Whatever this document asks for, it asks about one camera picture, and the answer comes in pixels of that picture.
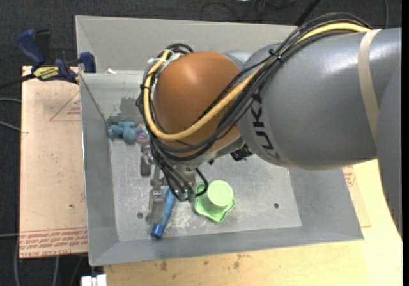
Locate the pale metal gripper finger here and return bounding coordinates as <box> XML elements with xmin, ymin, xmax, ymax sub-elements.
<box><xmin>139</xmin><ymin>145</ymin><xmax>153</xmax><ymax>178</ymax></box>
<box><xmin>145</xmin><ymin>189</ymin><xmax>164</xmax><ymax>225</ymax></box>

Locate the small pink and purple ball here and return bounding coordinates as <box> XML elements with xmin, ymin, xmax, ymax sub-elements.
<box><xmin>135</xmin><ymin>127</ymin><xmax>150</xmax><ymax>143</ymax></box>

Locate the brown cardboard board, red print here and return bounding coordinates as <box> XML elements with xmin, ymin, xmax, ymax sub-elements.
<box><xmin>19</xmin><ymin>65</ymin><xmax>372</xmax><ymax>260</ymax></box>

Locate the grey metal bin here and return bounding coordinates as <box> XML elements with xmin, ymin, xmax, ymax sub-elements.
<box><xmin>75</xmin><ymin>15</ymin><xmax>364</xmax><ymax>267</ymax></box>

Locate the light green plastic cup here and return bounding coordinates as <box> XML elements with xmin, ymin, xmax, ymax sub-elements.
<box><xmin>193</xmin><ymin>180</ymin><xmax>236</xmax><ymax>224</ymax></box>

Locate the teal toy animal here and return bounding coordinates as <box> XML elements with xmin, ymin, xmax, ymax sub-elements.
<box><xmin>107</xmin><ymin>120</ymin><xmax>137</xmax><ymax>145</ymax></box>

